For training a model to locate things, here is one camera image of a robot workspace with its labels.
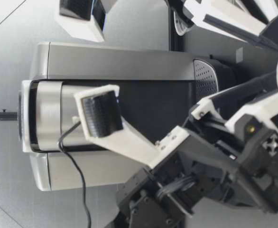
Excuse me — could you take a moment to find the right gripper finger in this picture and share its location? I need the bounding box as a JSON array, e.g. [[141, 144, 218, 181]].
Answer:
[[184, 0, 278, 52]]

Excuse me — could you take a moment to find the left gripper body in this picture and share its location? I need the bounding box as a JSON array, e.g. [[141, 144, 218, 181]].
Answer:
[[152, 111, 278, 211]]

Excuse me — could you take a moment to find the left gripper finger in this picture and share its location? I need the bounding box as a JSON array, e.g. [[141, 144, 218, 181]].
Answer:
[[190, 70, 278, 119], [225, 84, 278, 130]]

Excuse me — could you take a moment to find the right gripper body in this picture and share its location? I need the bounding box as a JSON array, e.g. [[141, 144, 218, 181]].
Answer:
[[174, 4, 201, 28]]

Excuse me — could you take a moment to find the clear plastic cup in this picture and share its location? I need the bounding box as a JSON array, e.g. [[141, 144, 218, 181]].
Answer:
[[173, 10, 187, 37]]

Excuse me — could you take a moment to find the silver and black coffee machine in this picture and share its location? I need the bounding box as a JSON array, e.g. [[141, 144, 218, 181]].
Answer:
[[17, 41, 237, 192]]

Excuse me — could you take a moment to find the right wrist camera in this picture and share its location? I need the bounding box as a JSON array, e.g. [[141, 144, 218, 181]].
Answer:
[[55, 0, 107, 44]]

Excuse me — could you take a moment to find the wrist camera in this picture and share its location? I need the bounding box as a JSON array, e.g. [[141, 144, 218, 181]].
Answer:
[[55, 0, 107, 44], [73, 91, 159, 167]]

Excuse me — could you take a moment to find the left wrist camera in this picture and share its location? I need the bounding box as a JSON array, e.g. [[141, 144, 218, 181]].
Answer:
[[73, 91, 159, 167]]

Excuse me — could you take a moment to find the black camera cable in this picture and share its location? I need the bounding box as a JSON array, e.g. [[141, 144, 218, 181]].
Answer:
[[57, 118, 93, 228]]

